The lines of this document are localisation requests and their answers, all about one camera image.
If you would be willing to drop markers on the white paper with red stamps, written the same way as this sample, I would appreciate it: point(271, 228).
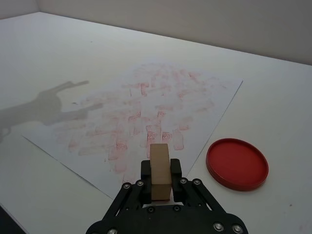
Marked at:
point(117, 109)

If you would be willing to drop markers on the wooden stamp block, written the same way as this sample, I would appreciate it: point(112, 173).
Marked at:
point(159, 170)

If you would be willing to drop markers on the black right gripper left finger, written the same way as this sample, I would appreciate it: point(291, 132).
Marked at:
point(145, 178)

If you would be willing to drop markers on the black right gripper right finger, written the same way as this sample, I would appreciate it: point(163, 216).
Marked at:
point(176, 180)

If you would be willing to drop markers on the round red ink pad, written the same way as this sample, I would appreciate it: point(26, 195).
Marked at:
point(237, 164)

